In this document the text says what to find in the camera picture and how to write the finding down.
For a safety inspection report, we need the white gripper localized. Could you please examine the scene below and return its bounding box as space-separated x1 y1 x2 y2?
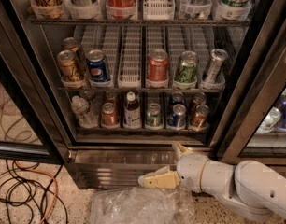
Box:
138 142 209 193

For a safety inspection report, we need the dark bottle with white cap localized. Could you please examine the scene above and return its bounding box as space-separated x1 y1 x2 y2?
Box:
123 91 141 129

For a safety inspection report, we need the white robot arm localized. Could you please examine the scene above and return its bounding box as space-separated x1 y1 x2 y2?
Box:
138 142 286 222

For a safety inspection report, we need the blue can bottom shelf front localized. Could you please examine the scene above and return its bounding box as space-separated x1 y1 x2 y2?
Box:
167 104 187 129

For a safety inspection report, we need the blue can shelf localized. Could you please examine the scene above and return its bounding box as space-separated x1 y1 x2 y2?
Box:
167 104 187 129
169 91 185 106

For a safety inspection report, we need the green can bottom shelf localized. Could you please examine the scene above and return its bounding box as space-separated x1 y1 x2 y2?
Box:
146 103 162 128

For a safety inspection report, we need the copper can bottom shelf front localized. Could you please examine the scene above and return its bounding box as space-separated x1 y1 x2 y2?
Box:
190 105 210 128

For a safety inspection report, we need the copper can shelf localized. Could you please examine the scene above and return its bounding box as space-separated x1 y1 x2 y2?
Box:
190 105 210 128
190 92 207 111

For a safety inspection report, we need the blue can bottom shelf rear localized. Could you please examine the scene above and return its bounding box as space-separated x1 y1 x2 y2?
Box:
169 91 185 106

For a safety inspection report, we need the copper can bottom shelf rear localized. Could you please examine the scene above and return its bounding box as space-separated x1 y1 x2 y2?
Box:
190 92 207 111

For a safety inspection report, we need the orange can bottom shelf front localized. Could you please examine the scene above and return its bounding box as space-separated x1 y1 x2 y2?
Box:
101 103 119 126

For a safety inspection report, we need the right glass fridge door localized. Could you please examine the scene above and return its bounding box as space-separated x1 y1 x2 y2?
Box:
209 0 286 166

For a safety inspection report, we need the glass fridge door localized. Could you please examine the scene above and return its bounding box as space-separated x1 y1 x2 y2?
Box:
0 0 71 163
209 0 286 166

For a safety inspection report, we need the green can middle shelf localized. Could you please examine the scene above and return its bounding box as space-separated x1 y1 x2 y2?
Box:
174 50 198 83

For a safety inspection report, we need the clear plastic water bottle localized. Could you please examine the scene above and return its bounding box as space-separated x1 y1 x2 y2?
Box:
71 95 97 129

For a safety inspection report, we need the red can middle shelf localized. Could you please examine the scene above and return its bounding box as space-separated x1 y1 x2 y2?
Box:
148 49 169 82

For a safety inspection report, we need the red can shelf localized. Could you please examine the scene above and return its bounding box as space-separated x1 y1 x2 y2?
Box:
106 0 136 20
148 49 169 82

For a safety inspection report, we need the left glass fridge door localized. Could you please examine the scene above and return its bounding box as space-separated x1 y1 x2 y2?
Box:
0 0 71 163

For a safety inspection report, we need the gold can middle shelf front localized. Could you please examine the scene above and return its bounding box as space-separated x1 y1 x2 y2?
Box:
57 49 84 82

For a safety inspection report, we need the gold can shelf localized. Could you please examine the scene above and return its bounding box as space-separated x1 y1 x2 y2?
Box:
31 0 64 19
61 37 86 71
57 49 84 82

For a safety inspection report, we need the gold can middle shelf rear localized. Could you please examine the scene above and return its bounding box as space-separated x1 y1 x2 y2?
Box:
61 37 86 71

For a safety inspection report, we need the empty white tray top shelf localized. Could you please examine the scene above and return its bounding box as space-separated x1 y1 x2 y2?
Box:
143 0 175 21

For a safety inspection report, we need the red can top shelf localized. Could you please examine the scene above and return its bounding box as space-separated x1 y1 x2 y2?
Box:
106 0 136 20

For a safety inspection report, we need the gold can top shelf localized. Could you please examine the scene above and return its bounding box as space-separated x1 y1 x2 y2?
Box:
31 0 64 19

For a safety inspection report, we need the clear plastic bin with wrap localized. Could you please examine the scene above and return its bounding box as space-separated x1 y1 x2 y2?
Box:
90 187 196 224

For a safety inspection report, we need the white can behind right door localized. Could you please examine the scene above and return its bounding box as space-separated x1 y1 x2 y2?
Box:
257 107 281 133

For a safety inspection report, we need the silver slim can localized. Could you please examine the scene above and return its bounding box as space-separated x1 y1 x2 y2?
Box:
202 49 228 84

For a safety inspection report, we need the blue pepsi can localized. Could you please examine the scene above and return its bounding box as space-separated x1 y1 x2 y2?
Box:
86 49 110 82

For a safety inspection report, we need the blue can behind right door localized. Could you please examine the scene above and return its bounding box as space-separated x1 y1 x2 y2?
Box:
276 95 286 132

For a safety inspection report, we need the orange cable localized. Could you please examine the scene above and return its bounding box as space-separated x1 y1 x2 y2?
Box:
14 160 59 224

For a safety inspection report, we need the black cable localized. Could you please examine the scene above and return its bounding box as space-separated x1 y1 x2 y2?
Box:
0 159 69 224

